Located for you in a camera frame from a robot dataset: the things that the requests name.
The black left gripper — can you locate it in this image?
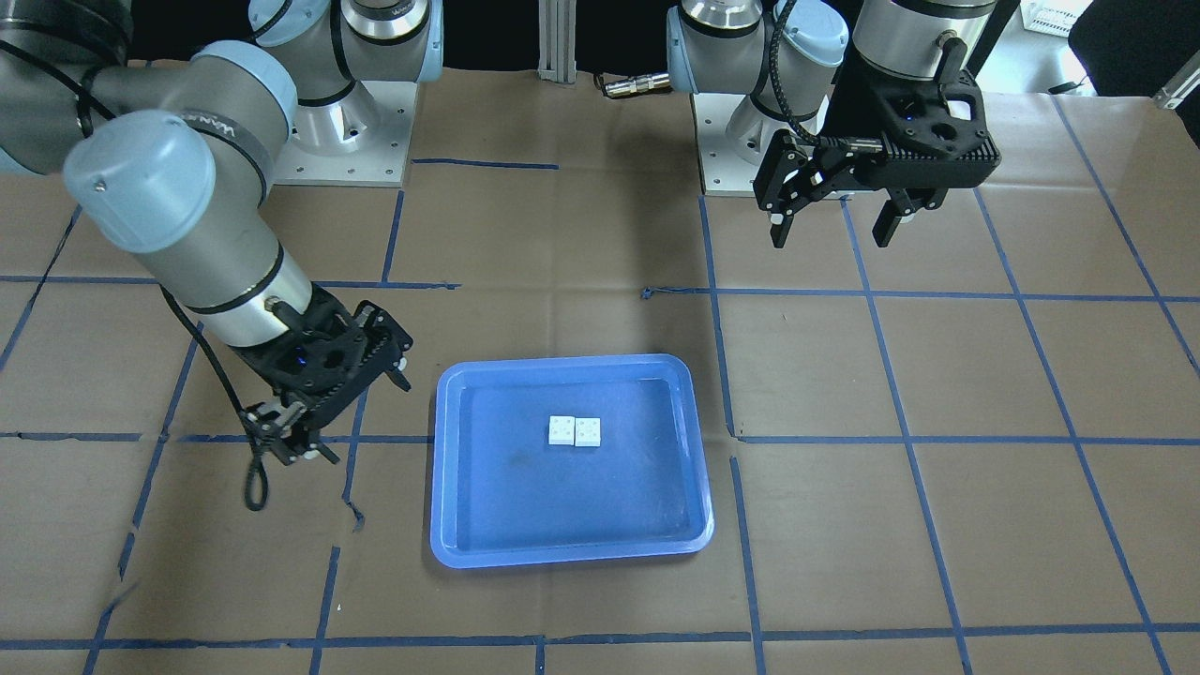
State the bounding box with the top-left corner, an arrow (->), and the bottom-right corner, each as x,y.
752,61 -> 1002,247

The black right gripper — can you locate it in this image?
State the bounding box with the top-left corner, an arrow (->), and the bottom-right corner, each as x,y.
233,285 -> 413,466

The white block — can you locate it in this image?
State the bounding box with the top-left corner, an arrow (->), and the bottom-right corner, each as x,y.
574,417 -> 602,448
546,416 -> 576,447

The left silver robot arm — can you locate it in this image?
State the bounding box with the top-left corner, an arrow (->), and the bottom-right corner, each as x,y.
666,1 -> 1001,247

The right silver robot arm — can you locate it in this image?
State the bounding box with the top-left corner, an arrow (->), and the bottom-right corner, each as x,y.
1,1 -> 444,465

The blue plastic tray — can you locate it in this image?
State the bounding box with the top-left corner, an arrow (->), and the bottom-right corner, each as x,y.
430,353 -> 715,569

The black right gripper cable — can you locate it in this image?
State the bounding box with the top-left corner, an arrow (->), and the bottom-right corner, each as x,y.
0,37 -> 282,513

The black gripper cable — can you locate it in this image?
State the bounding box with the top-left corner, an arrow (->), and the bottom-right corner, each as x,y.
0,37 -> 282,513
767,0 -> 826,149

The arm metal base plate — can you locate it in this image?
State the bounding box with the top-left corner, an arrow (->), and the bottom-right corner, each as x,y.
691,92 -> 785,198
274,80 -> 421,189

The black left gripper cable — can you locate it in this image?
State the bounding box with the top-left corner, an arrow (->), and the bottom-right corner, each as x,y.
767,0 -> 826,149

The metal cable connector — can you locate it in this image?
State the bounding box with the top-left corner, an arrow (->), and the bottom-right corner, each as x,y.
592,72 -> 671,101

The aluminium frame post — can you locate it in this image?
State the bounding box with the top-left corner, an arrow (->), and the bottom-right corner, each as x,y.
536,0 -> 578,85

